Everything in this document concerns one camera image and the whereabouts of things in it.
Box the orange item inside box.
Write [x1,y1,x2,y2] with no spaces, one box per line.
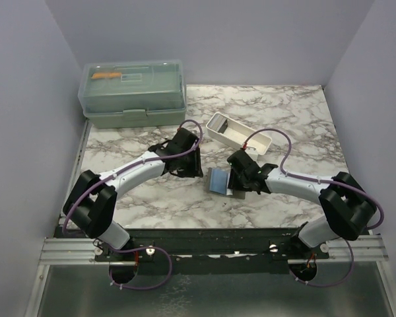
[91,72,122,80]

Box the white rectangular card tray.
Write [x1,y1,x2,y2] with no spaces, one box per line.
[206,112,272,155]

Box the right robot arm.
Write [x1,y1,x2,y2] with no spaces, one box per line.
[227,149,376,259]

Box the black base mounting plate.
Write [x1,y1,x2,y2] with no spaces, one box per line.
[53,226,370,275]

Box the beige card holder wallet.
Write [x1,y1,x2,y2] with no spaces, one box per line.
[204,168,246,199]

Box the aluminium rail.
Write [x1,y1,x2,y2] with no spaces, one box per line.
[39,238,98,265]

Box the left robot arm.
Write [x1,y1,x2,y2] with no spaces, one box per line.
[62,127,203,261]

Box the green plastic storage box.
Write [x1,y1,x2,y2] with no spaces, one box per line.
[78,59,187,129]

